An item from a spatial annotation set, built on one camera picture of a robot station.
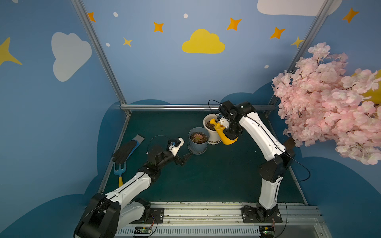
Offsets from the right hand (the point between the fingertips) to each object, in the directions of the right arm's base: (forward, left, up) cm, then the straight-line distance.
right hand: (234, 134), depth 80 cm
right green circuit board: (-42, -16, -24) cm, 51 cm away
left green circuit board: (-45, +45, -23) cm, 68 cm away
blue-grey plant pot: (-1, +20, -16) cm, 25 cm away
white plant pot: (+7, +10, -13) cm, 18 cm away
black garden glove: (-8, +69, -19) cm, 72 cm away
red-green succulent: (+6, +20, -13) cm, 25 cm away
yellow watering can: (+1, +8, +3) cm, 9 cm away
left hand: (-6, +27, -3) cm, 28 cm away
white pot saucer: (+8, +9, -22) cm, 25 cm away
